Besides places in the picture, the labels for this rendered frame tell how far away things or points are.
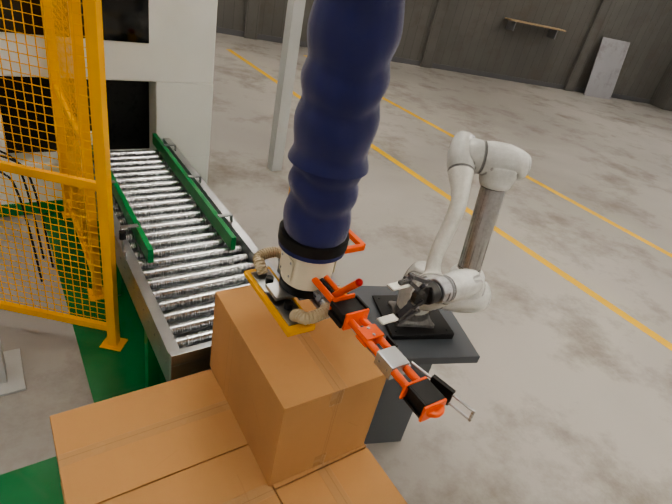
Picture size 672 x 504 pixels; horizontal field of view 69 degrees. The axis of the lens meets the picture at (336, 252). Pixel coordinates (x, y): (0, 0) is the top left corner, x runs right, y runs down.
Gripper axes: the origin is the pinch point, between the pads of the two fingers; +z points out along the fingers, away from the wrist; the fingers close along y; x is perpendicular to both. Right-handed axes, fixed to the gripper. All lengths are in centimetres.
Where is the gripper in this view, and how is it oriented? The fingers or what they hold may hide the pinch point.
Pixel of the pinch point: (387, 304)
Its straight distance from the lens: 153.0
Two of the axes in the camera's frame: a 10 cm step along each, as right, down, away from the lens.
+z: -8.3, 1.5, -5.4
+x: -5.3, -5.3, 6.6
